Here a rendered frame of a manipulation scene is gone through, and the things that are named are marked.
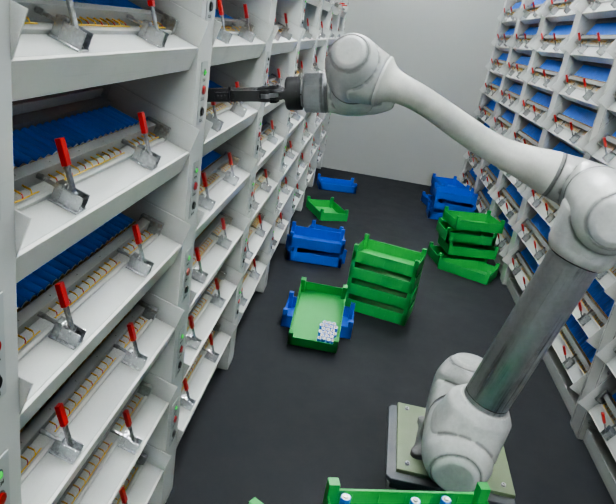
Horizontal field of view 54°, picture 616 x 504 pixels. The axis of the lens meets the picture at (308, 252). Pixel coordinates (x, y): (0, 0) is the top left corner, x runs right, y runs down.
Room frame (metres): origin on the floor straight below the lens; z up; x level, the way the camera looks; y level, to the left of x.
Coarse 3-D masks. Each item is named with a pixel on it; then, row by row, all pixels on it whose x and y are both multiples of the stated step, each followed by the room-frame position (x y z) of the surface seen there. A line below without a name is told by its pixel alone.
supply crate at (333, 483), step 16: (336, 480) 0.84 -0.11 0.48; (336, 496) 0.83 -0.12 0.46; (352, 496) 0.85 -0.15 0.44; (368, 496) 0.86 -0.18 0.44; (384, 496) 0.86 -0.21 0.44; (400, 496) 0.87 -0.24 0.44; (416, 496) 0.87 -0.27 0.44; (432, 496) 0.88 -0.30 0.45; (448, 496) 0.88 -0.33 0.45; (464, 496) 0.89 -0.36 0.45; (480, 496) 0.88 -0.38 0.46
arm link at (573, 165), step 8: (568, 160) 1.27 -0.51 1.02; (576, 160) 1.27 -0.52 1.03; (584, 160) 1.28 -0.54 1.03; (568, 168) 1.26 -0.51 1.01; (576, 168) 1.25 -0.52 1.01; (584, 168) 1.23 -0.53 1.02; (560, 176) 1.25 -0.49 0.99; (568, 176) 1.25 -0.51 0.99; (560, 184) 1.25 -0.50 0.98; (568, 184) 1.22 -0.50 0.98; (552, 192) 1.26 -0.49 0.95; (560, 192) 1.25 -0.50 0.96; (552, 200) 1.29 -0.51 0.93; (560, 200) 1.25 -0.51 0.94
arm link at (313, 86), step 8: (304, 80) 1.38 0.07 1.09; (312, 80) 1.38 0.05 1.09; (320, 80) 1.38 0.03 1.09; (304, 88) 1.37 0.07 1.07; (312, 88) 1.37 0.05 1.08; (320, 88) 1.37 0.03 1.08; (304, 96) 1.37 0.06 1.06; (312, 96) 1.37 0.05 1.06; (320, 96) 1.36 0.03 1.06; (304, 104) 1.37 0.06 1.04; (312, 104) 1.37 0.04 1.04; (320, 104) 1.37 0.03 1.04; (320, 112) 1.40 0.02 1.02
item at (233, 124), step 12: (216, 72) 1.87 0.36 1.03; (228, 84) 1.87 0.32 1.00; (240, 84) 1.87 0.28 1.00; (252, 108) 1.86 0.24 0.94; (228, 120) 1.57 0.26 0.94; (240, 120) 1.63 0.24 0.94; (252, 120) 1.84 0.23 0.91; (204, 132) 1.26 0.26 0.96; (216, 132) 1.40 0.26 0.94; (228, 132) 1.51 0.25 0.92; (204, 144) 1.28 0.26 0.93; (216, 144) 1.42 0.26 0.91
